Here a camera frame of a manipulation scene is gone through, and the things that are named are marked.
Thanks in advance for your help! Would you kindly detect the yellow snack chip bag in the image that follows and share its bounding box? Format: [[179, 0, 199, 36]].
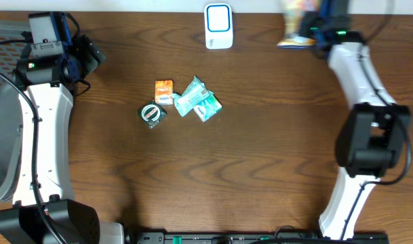
[[277, 0, 319, 49]]

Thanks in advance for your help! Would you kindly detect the orange tissue pack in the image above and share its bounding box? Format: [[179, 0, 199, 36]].
[[154, 80, 174, 105]]

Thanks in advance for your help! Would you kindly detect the dark green round-label packet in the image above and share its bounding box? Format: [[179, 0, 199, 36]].
[[138, 100, 167, 129]]

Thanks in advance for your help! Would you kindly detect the light green wipes packet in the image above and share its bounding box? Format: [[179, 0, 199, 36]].
[[171, 76, 213, 117]]

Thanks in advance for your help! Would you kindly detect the teal tissue pack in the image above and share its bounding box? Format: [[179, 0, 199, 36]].
[[193, 95, 222, 122]]

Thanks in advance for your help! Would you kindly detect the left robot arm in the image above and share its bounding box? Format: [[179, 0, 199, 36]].
[[0, 35, 126, 243]]

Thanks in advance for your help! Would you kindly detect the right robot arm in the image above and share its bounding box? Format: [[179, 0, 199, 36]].
[[300, 12, 412, 241]]

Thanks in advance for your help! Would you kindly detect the grey plastic mesh basket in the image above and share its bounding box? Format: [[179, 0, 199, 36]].
[[0, 20, 30, 202]]

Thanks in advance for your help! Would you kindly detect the left black cable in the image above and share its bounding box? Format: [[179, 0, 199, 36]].
[[0, 12, 92, 244]]

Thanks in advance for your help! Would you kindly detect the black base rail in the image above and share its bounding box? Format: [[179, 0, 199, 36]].
[[136, 231, 390, 244]]

